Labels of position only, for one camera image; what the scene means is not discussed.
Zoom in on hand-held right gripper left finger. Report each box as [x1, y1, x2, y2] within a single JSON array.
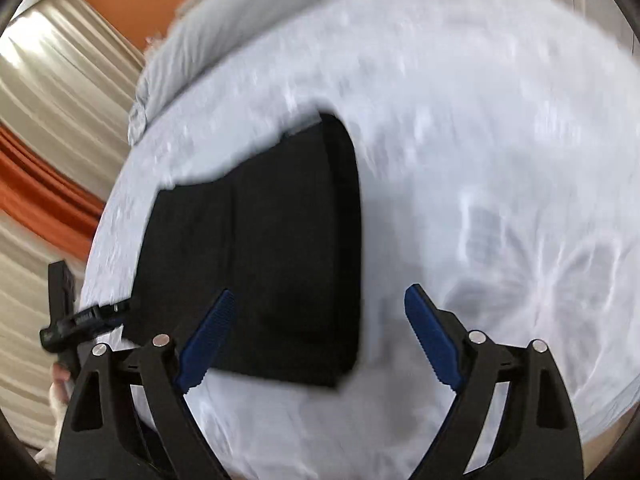
[[55, 289, 238, 480]]

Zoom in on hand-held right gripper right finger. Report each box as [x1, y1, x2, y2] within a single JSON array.
[[404, 283, 584, 480]]

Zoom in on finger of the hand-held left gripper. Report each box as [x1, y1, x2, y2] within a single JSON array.
[[75, 299, 137, 334]]

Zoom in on black pants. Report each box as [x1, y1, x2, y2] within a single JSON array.
[[121, 111, 364, 389]]

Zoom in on person's left forearm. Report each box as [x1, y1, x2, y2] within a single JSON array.
[[31, 382, 72, 467]]

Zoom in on orange curtain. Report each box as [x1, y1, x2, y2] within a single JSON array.
[[0, 125, 107, 262]]

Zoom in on white bed sheet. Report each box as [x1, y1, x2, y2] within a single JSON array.
[[79, 0, 640, 480]]

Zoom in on beige curtain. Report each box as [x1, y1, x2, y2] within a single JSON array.
[[0, 0, 148, 453]]

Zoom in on grey white pillow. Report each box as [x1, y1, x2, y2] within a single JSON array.
[[126, 0, 331, 147]]

